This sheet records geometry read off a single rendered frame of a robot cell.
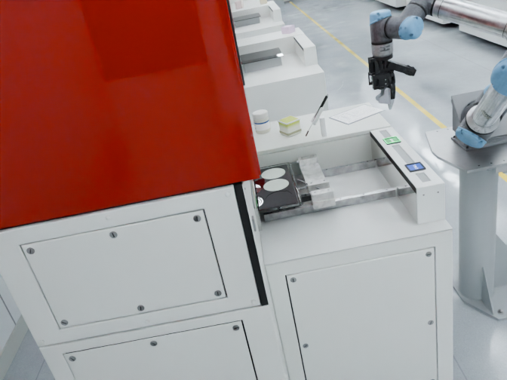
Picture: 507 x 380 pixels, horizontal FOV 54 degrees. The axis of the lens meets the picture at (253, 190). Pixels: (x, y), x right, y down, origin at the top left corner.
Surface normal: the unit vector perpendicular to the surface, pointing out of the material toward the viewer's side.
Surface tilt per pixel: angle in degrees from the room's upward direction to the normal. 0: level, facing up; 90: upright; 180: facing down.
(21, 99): 90
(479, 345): 0
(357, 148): 90
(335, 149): 90
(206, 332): 90
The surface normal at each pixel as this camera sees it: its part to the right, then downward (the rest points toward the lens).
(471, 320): -0.18, -0.87
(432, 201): 0.06, 0.44
